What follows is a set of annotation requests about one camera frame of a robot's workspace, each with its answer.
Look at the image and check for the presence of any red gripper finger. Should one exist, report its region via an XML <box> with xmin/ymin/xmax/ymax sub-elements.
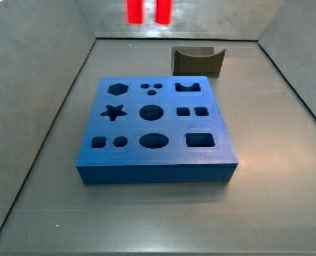
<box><xmin>156</xmin><ymin>0</ymin><xmax>173</xmax><ymax>25</ymax></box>
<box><xmin>126</xmin><ymin>0</ymin><xmax>144</xmax><ymax>24</ymax></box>

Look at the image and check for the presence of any dark curved insert piece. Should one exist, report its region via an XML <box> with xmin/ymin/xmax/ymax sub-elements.
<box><xmin>172</xmin><ymin>46</ymin><xmax>226</xmax><ymax>78</ymax></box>

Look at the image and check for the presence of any blue shape-sorting block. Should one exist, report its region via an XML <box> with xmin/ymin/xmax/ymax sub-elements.
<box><xmin>77</xmin><ymin>76</ymin><xmax>238</xmax><ymax>184</ymax></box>

